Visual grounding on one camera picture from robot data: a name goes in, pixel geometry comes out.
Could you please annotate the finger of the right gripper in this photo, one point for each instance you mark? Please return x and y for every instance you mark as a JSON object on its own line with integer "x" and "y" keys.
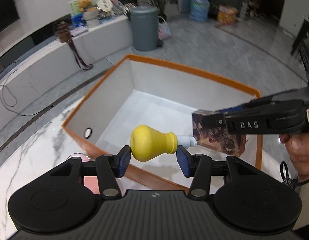
{"x": 239, "y": 108}
{"x": 214, "y": 120}

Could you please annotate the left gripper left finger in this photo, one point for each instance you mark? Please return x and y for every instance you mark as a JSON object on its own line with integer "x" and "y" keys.
{"x": 108, "y": 168}

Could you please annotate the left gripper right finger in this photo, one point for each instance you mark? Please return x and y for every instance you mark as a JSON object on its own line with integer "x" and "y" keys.
{"x": 199, "y": 168}

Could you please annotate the dark photo card box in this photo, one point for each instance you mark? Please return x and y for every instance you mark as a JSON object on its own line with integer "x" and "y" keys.
{"x": 217, "y": 139}

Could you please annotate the yellow bulb-shaped bottle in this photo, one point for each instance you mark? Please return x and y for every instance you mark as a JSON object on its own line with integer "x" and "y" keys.
{"x": 147, "y": 143}

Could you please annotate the person right hand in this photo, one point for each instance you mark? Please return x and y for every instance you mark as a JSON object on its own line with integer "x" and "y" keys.
{"x": 297, "y": 147}

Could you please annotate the pink round compact mirror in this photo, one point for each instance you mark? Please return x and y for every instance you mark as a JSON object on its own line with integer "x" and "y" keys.
{"x": 77, "y": 157}

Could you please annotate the orange storage box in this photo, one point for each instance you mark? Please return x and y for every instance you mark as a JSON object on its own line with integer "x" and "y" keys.
{"x": 160, "y": 94}

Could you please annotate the orange carton box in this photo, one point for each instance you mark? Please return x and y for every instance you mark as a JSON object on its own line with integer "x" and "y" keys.
{"x": 227, "y": 15}

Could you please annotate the woven pastel basket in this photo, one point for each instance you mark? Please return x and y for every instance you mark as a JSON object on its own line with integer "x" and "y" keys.
{"x": 164, "y": 32}

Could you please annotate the blue water jug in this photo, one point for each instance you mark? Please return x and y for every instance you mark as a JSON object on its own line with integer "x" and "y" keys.
{"x": 199, "y": 10}

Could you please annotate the grey trash bin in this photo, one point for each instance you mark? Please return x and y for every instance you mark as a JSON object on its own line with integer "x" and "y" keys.
{"x": 144, "y": 25}

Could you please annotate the green poster card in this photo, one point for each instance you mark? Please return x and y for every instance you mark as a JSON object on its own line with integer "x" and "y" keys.
{"x": 76, "y": 16}

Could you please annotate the round paper fan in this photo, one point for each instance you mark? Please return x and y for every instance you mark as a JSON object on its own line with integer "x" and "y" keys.
{"x": 105, "y": 5}

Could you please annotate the teddy bear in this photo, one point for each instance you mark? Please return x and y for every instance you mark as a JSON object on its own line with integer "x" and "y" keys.
{"x": 83, "y": 5}

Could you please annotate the brown camera bag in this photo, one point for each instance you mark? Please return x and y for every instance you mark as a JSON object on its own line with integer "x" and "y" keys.
{"x": 64, "y": 36}

